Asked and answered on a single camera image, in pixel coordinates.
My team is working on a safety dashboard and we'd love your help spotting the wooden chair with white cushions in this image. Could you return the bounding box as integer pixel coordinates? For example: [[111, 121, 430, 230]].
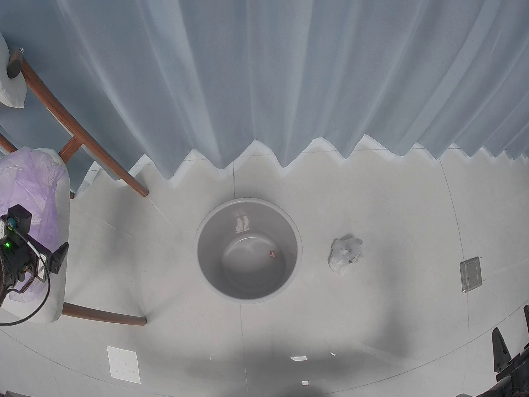
[[0, 31, 149, 326]]

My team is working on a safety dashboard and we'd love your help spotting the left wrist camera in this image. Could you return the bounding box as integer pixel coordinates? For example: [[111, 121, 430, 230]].
[[0, 205, 34, 254]]

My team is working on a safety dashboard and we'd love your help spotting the pale blue curtain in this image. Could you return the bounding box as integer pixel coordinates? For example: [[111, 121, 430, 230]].
[[0, 0, 529, 195]]

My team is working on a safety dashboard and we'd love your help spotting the white trash bin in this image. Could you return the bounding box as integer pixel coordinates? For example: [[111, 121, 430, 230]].
[[194, 198, 303, 304]]

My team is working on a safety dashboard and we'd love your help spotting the purple plastic bag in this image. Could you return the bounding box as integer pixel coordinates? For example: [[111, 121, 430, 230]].
[[0, 147, 69, 305]]

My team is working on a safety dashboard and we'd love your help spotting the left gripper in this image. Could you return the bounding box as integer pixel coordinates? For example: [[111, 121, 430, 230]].
[[0, 236, 69, 301]]

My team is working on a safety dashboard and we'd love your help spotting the black cable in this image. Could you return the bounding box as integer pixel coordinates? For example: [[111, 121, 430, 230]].
[[0, 269, 51, 326]]

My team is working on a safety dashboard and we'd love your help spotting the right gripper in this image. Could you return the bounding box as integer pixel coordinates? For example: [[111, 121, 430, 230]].
[[491, 304, 529, 397]]

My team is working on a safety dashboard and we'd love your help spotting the crumpled white plastic wrapper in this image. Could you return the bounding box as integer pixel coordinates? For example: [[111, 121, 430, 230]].
[[328, 234, 364, 278]]

